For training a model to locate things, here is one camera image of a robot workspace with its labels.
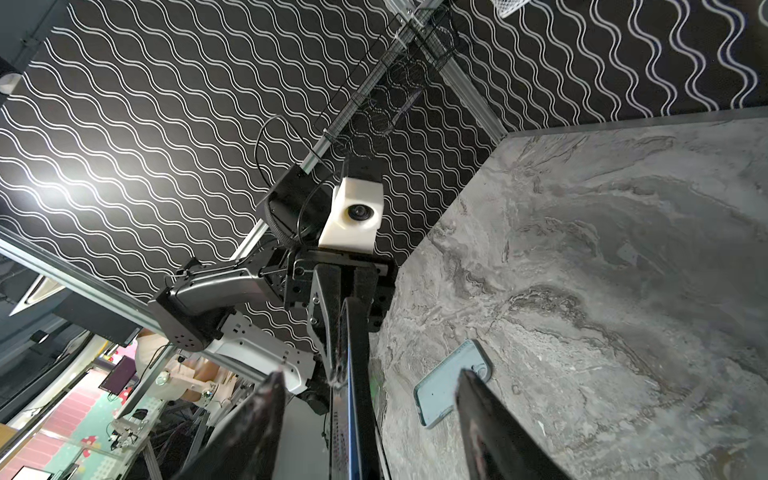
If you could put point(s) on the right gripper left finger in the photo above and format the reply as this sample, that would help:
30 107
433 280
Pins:
248 445

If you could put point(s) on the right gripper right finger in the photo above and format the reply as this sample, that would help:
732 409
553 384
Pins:
496 445

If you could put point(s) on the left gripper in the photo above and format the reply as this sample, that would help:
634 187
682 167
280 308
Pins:
322 279

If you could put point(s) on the light blue phone case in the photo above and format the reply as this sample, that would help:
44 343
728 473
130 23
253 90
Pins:
434 393

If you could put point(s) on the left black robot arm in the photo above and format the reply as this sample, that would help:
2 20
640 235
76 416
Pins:
197 312

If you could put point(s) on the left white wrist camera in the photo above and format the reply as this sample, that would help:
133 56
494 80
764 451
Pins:
355 217

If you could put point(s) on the white wire basket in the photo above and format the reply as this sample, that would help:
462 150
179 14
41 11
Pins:
505 8

